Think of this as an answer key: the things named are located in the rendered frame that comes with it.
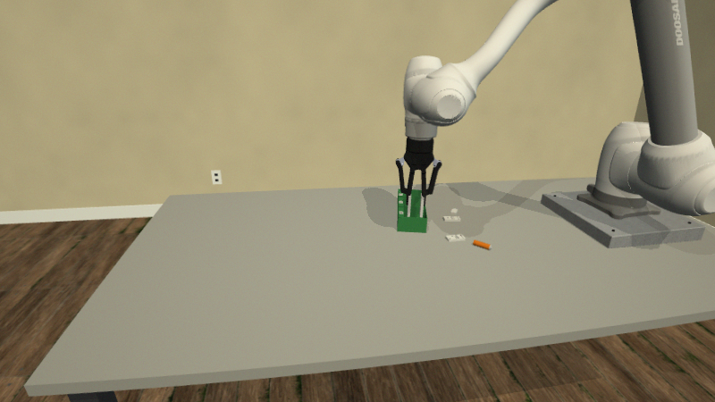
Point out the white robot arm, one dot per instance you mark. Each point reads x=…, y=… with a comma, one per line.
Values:
x=676, y=168

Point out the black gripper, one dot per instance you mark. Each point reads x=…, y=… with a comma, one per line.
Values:
x=418, y=156

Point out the green rack of bins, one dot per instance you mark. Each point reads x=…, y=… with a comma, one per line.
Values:
x=414, y=223

